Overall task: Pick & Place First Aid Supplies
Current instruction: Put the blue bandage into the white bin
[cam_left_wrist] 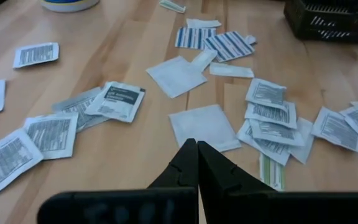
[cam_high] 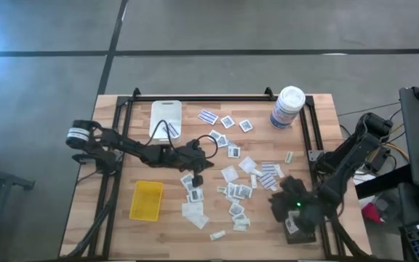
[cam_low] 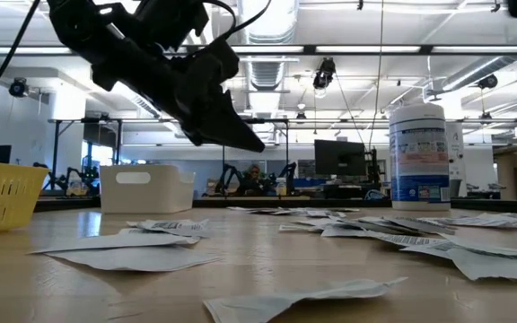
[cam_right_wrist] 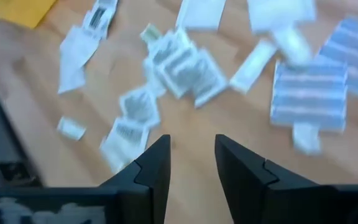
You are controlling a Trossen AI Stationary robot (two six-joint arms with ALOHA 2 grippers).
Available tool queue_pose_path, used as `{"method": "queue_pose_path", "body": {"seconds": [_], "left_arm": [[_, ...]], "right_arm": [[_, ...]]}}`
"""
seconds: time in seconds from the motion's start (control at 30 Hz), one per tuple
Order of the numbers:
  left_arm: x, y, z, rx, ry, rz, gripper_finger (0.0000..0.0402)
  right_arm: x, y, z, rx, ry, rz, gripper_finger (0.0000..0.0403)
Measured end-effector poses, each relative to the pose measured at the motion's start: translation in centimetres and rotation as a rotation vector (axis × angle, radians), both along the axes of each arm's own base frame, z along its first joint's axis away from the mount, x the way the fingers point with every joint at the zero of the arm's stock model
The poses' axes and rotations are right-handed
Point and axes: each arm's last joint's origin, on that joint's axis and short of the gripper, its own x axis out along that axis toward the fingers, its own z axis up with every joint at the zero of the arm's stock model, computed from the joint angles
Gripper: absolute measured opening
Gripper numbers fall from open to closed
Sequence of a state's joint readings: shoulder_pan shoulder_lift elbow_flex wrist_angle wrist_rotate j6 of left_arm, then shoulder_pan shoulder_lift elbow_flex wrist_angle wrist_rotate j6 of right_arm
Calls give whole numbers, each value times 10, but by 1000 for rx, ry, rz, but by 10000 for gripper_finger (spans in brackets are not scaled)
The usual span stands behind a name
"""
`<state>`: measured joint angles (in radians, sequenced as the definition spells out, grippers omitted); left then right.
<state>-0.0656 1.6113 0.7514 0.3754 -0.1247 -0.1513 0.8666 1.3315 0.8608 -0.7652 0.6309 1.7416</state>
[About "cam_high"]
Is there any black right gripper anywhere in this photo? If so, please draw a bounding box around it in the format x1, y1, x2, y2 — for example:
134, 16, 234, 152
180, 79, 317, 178
269, 176, 325, 234

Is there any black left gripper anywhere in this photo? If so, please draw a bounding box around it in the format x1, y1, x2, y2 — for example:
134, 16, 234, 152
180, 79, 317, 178
171, 140, 215, 188

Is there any white plastic bin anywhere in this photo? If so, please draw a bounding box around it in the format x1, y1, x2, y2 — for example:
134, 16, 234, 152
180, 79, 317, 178
148, 100, 183, 142

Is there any dark grey plastic tray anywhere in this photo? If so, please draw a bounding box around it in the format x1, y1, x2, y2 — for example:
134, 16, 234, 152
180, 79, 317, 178
284, 203, 318, 245

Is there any red object on floor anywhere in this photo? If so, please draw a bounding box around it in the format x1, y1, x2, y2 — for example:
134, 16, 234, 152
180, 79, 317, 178
361, 202, 383, 223

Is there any white paper sheet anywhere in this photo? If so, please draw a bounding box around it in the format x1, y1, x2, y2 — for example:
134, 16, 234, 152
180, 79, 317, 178
353, 169, 378, 186

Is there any yellow plastic basket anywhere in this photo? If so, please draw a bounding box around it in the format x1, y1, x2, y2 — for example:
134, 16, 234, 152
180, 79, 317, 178
129, 180, 164, 222

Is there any black desk beam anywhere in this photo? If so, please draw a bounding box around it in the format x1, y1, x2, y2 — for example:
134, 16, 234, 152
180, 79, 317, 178
354, 164, 414, 200

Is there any black power adapter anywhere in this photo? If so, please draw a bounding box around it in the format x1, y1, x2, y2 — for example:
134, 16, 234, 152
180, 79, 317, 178
368, 146, 392, 172

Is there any white wipes canister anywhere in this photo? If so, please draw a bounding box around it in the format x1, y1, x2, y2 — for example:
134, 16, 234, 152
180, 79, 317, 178
269, 85, 307, 130

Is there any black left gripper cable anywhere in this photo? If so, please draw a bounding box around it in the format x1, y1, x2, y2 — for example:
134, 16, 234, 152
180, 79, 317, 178
147, 119, 219, 160

